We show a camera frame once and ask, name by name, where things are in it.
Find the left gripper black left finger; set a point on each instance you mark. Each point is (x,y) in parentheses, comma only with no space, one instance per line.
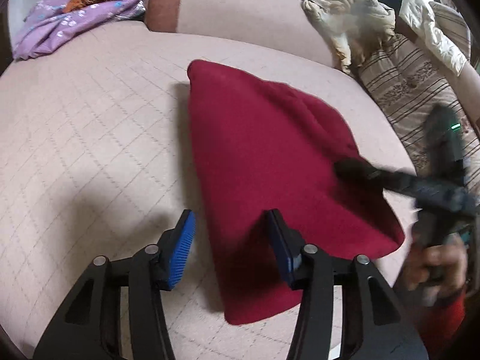
(116,299)

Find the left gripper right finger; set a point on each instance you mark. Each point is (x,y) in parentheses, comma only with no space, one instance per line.
(347,309)

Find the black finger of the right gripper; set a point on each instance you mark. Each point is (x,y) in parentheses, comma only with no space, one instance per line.
(362,173)

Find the red knit sweater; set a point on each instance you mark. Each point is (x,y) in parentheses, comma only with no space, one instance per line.
(260,145)

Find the person's right hand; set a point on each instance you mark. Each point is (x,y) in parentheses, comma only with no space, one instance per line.
(434,272)

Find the striped brown cushion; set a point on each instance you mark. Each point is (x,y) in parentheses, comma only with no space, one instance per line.
(406,81)

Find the beige floral blanket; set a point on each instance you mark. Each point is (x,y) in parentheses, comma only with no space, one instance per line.
(355,29)

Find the white jacket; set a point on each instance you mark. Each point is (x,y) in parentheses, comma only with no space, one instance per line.
(421,19)

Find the pink rolled quilt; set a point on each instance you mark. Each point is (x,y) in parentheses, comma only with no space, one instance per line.
(277,24)

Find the purple floral cloth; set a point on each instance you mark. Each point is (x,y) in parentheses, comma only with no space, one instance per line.
(46,27)

